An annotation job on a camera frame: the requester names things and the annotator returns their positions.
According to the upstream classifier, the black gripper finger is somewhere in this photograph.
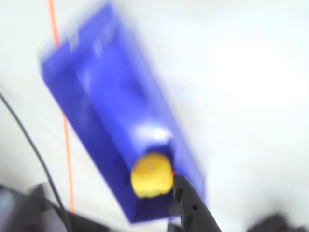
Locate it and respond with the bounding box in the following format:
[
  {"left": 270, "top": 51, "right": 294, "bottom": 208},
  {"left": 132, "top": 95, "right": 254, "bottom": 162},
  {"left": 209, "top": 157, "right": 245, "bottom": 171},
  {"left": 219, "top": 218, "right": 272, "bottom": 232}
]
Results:
[{"left": 172, "top": 174, "right": 222, "bottom": 232}]

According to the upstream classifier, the yellow rubber duck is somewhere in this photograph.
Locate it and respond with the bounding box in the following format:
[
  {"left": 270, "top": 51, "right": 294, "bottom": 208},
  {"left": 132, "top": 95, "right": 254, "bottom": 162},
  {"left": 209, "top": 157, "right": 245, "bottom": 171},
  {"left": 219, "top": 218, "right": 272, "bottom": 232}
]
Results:
[{"left": 130, "top": 151, "right": 174, "bottom": 200}]

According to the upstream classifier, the blue plastic box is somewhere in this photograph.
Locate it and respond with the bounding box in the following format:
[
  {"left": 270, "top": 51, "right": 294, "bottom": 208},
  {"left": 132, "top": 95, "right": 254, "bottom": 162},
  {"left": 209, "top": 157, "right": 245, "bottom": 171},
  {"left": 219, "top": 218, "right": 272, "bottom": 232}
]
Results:
[{"left": 39, "top": 1, "right": 207, "bottom": 225}]

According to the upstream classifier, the orange tape strip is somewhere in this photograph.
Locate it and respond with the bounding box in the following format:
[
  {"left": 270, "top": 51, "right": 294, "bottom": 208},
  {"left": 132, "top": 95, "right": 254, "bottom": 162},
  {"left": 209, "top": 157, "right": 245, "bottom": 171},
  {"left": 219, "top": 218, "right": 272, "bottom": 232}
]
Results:
[{"left": 47, "top": 0, "right": 76, "bottom": 216}]

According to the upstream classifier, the long black cable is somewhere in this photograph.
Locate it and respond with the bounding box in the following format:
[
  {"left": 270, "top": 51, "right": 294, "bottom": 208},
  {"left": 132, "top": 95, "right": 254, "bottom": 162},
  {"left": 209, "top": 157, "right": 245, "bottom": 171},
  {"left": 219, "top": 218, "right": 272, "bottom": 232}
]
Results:
[{"left": 0, "top": 93, "right": 73, "bottom": 232}]

